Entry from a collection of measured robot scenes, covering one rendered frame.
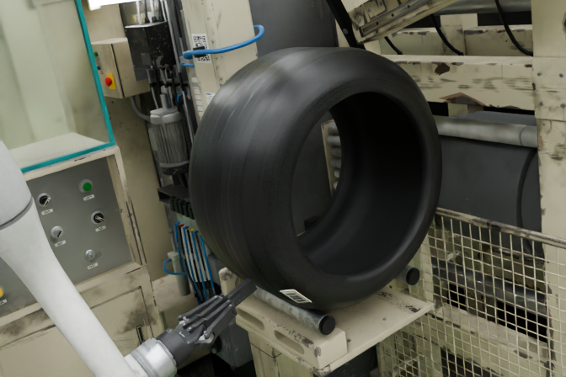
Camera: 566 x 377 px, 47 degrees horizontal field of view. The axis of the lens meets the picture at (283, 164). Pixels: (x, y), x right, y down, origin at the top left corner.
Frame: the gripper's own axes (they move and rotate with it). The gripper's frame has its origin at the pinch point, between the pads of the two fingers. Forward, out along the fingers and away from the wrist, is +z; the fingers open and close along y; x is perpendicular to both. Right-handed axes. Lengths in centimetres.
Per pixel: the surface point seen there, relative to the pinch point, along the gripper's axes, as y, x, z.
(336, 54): -9, -38, 39
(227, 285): 24.5, 12.3, 6.6
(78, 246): 64, -4, -14
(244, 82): 4.9, -38.9, 23.9
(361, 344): -9.6, 26.3, 17.5
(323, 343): -9.8, 17.9, 8.5
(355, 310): 3.1, 28.5, 26.9
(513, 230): -26, 17, 58
